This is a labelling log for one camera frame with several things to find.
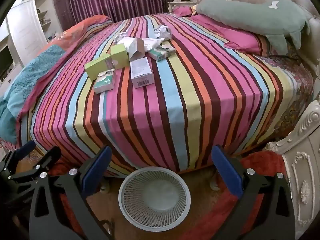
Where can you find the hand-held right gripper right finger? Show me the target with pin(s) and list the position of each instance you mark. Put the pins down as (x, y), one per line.
(227, 172)

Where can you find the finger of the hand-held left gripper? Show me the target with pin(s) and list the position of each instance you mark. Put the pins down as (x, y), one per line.
(26, 148)
(50, 157)

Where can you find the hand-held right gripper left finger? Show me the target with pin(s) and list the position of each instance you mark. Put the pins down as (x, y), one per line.
(97, 170)

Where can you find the white mesh wastebasket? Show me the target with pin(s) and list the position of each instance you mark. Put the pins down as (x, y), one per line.
(155, 205)

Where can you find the small green white box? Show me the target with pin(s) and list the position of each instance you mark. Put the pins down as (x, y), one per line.
(161, 54)
(105, 82)

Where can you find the green cardboard box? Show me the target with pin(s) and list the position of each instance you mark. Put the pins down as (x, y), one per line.
(98, 67)
(120, 55)

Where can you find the white box with black print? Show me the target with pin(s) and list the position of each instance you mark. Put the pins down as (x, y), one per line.
(141, 72)

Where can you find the white cardboard box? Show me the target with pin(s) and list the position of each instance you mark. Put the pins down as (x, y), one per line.
(137, 50)

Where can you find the white paper ball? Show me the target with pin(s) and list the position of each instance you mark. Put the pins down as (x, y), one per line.
(121, 36)
(167, 31)
(158, 33)

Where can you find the white wrapper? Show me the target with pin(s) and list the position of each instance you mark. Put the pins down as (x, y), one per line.
(152, 43)

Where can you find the red rug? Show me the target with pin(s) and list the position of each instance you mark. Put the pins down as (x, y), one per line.
(260, 162)

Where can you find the orange and teal quilt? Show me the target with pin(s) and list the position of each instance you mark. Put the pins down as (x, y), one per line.
(30, 80)

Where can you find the bed with striped sheet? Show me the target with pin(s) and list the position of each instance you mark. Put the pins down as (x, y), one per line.
(175, 105)

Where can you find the black television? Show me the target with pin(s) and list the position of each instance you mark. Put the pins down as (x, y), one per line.
(5, 62)

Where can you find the white television cabinet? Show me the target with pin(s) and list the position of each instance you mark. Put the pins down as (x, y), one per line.
(3, 42)

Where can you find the white wardrobe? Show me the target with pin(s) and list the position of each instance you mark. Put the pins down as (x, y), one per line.
(25, 30)

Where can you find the large pink pillow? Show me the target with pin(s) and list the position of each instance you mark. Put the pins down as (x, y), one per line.
(225, 30)

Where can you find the green plush pillow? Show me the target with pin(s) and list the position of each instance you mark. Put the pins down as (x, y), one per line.
(250, 15)

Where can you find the small pink pillow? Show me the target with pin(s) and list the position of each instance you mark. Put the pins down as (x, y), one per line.
(183, 11)

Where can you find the white nightstand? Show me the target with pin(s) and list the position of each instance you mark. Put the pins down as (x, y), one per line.
(180, 4)

